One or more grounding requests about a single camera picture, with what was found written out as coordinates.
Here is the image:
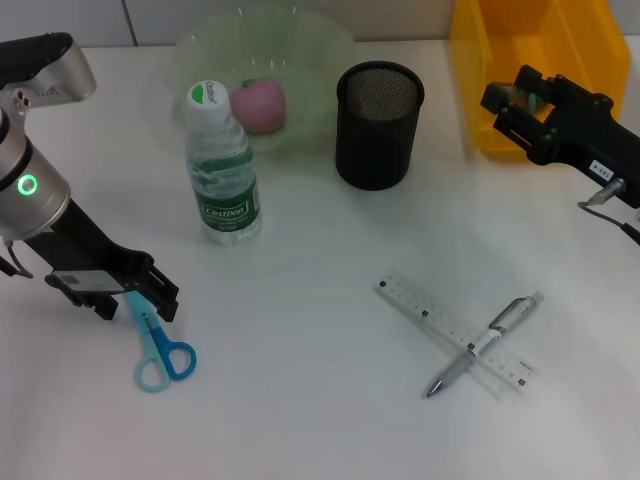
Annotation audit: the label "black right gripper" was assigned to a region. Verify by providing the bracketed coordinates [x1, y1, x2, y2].
[479, 63, 640, 210]

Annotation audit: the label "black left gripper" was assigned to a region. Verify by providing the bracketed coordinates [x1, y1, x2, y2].
[23, 198, 181, 325]

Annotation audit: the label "blue safety scissors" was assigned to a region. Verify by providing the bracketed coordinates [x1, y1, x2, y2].
[124, 292, 197, 395]

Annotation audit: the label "clear green-label water bottle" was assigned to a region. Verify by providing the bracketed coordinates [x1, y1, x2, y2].
[184, 79, 263, 247]

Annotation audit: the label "translucent green fruit bowl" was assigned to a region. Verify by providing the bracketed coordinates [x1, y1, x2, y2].
[167, 4, 357, 162]

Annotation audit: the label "pink toy peach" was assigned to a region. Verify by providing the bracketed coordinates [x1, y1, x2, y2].
[229, 77, 288, 135]

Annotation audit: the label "black mesh pen holder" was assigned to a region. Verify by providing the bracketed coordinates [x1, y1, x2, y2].
[334, 60, 427, 191]

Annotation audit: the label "clear plastic ruler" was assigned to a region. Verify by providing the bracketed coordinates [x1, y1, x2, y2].
[373, 269, 540, 397]

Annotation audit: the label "white grey ballpoint pen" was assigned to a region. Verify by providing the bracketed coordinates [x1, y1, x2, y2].
[424, 291, 545, 400]

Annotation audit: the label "yellow plastic bin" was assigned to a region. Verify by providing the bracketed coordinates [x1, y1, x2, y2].
[448, 0, 632, 161]

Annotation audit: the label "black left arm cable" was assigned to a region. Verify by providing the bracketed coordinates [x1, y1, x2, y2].
[0, 239, 35, 280]

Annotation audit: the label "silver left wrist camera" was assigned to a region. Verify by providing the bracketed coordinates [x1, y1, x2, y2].
[0, 32, 98, 110]

